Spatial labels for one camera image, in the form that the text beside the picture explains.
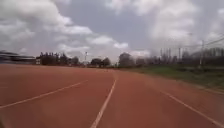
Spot row of distant trees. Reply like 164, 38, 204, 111
89, 51, 161, 69

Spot row of dark trees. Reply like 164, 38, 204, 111
39, 51, 81, 67

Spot utility pole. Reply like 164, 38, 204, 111
199, 39, 206, 67
177, 46, 182, 64

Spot low building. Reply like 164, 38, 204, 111
0, 50, 38, 65

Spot overhead wires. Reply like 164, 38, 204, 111
179, 34, 224, 50

